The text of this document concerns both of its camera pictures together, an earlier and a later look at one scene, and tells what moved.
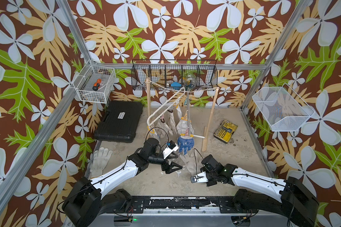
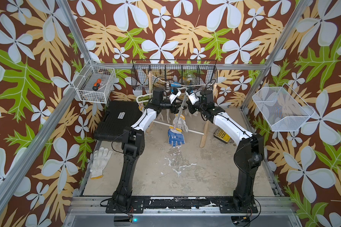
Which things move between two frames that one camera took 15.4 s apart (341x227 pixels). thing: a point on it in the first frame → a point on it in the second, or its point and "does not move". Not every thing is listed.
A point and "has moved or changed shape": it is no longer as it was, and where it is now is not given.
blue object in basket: x=176 y=85 does not move
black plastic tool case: x=120 y=122 does not move
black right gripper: x=210 y=182 → x=191 y=109
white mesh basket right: x=283 y=109 does not move
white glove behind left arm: x=98 y=161 does not move
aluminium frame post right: x=280 y=48 does not move
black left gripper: x=168 y=168 → x=174 y=110
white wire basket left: x=94 y=82 does not move
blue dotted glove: x=185 y=143 → x=175 y=137
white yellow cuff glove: x=184 y=126 has moved or changed shape
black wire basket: x=174 y=74 does not move
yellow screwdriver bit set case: x=224 y=131 does not move
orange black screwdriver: x=96 y=85 does not move
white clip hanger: x=149 y=117 has moved or changed shape
